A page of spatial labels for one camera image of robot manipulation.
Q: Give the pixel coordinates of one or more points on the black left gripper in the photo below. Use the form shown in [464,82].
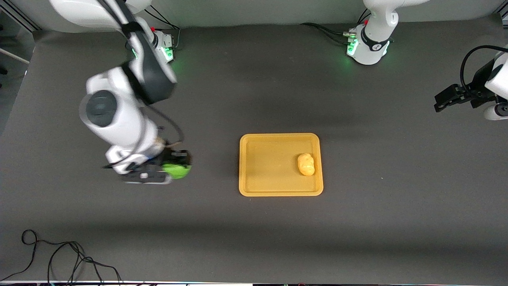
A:
[476,91]

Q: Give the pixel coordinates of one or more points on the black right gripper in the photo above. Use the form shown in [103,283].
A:
[177,155]

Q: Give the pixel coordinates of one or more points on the green apple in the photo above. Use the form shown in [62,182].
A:
[176,171]

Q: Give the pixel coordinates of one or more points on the yellow potato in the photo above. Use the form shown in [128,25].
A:
[306,165]

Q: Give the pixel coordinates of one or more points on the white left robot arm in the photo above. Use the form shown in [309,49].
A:
[377,24]

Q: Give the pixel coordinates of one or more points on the yellow plastic tray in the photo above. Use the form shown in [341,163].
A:
[270,167]

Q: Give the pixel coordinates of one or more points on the dark grey table mat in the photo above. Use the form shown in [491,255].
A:
[254,238]

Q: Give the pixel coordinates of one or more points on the thin beige stick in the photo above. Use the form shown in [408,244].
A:
[16,56]

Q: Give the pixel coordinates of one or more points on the black frame bar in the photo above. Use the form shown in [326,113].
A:
[504,16]
[24,20]

